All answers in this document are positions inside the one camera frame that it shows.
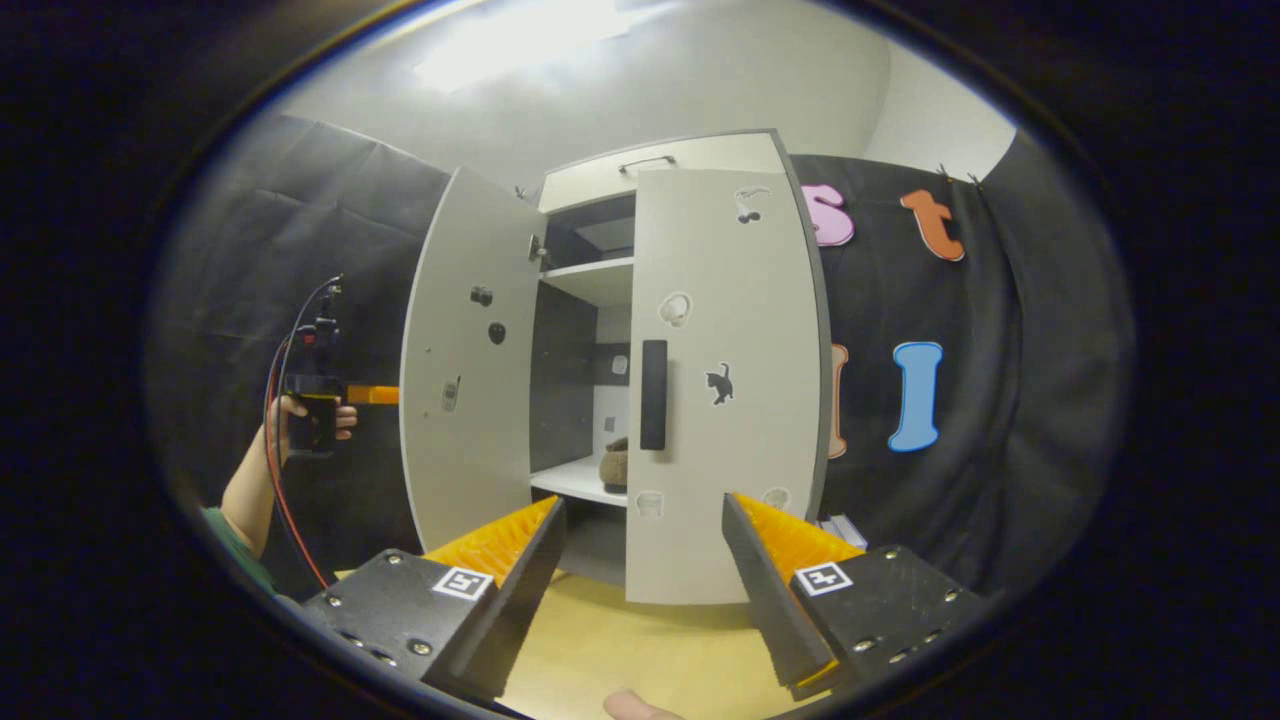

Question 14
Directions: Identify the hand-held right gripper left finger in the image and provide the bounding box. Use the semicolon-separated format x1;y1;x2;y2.
299;495;567;702

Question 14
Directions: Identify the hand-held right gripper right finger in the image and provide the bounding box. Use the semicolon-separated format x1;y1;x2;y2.
721;491;992;702

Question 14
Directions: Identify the white cabinet door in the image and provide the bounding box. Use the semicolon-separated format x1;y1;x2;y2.
624;167;832;607
399;166;550;583

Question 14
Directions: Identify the white shoe cabinet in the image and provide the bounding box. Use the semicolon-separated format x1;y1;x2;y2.
400;128;837;607

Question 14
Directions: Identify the brown fuzzy shoe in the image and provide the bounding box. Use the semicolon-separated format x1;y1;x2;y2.
597;437;632;494

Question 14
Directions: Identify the white cabinet drawer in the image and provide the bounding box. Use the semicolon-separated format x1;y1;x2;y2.
539;130;793;214

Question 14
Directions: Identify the person's green shirt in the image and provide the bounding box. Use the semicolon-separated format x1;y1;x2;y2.
198;505;283;598

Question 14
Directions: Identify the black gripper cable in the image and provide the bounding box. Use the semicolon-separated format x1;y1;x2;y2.
261;277;343;483

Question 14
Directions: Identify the black door handle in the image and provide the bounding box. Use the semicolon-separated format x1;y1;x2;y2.
639;339;670;452

